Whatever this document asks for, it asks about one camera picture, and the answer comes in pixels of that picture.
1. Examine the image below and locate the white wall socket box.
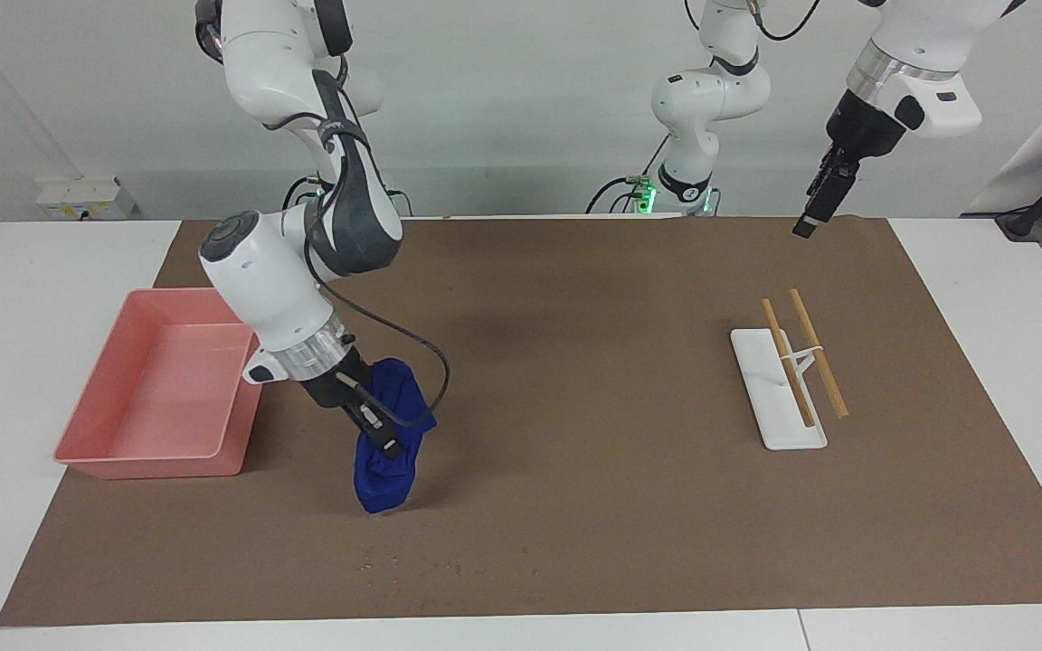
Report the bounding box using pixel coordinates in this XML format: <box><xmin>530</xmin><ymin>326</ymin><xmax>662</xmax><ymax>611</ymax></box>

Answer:
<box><xmin>35</xmin><ymin>176</ymin><xmax>136</xmax><ymax>221</ymax></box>

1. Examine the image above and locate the dark blue towel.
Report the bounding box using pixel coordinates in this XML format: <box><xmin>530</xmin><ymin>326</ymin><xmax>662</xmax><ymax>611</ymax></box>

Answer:
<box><xmin>354</xmin><ymin>358</ymin><xmax>438</xmax><ymax>515</ymax></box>

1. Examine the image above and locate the black base cable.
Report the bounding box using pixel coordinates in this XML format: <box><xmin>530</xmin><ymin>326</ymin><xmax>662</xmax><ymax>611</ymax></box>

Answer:
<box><xmin>586</xmin><ymin>136</ymin><xmax>671</xmax><ymax>215</ymax></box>
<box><xmin>281</xmin><ymin>176</ymin><xmax>318</xmax><ymax>216</ymax></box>

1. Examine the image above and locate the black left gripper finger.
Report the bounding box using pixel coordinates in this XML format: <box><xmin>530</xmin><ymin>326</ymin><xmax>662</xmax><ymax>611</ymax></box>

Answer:
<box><xmin>819</xmin><ymin>162</ymin><xmax>859</xmax><ymax>223</ymax></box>
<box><xmin>791</xmin><ymin>166</ymin><xmax>835</xmax><ymax>240</ymax></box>

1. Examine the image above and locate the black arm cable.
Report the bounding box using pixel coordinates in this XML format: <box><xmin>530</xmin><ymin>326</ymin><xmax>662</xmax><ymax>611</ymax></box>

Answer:
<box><xmin>684</xmin><ymin>0</ymin><xmax>825</xmax><ymax>42</ymax></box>
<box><xmin>304</xmin><ymin>203</ymin><xmax>450</xmax><ymax>428</ymax></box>

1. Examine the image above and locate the pink plastic tray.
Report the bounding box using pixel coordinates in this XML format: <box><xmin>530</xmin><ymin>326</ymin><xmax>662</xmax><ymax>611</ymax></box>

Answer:
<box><xmin>52</xmin><ymin>288</ymin><xmax>265</xmax><ymax>480</ymax></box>

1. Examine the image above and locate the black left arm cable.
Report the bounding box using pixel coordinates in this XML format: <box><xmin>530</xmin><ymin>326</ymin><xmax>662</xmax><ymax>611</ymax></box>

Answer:
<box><xmin>684</xmin><ymin>0</ymin><xmax>825</xmax><ymax>42</ymax></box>

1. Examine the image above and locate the brown table mat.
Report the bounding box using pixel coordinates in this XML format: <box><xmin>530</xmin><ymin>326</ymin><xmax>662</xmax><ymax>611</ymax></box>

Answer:
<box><xmin>0</xmin><ymin>215</ymin><xmax>1042</xmax><ymax>628</ymax></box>

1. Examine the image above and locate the black left base cable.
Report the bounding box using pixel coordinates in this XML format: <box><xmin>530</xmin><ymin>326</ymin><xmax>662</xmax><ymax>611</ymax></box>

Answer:
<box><xmin>586</xmin><ymin>136</ymin><xmax>671</xmax><ymax>215</ymax></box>

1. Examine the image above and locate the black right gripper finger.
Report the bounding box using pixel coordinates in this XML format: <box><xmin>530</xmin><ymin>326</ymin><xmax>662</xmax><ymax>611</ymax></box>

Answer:
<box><xmin>362</xmin><ymin>395</ymin><xmax>409</xmax><ymax>448</ymax></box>
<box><xmin>344</xmin><ymin>404</ymin><xmax>396</xmax><ymax>458</ymax></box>

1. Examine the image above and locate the black right base cable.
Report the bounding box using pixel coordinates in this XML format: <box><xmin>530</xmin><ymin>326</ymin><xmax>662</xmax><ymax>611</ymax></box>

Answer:
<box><xmin>281</xmin><ymin>176</ymin><xmax>318</xmax><ymax>216</ymax></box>

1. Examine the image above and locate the white rack with wooden rods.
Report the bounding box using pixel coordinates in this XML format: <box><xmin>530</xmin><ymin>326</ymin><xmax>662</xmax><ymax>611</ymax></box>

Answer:
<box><xmin>730</xmin><ymin>288</ymin><xmax>850</xmax><ymax>451</ymax></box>

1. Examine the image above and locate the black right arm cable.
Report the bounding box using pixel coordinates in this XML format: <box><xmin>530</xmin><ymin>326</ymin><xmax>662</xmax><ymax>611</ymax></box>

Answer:
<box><xmin>304</xmin><ymin>203</ymin><xmax>450</xmax><ymax>428</ymax></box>

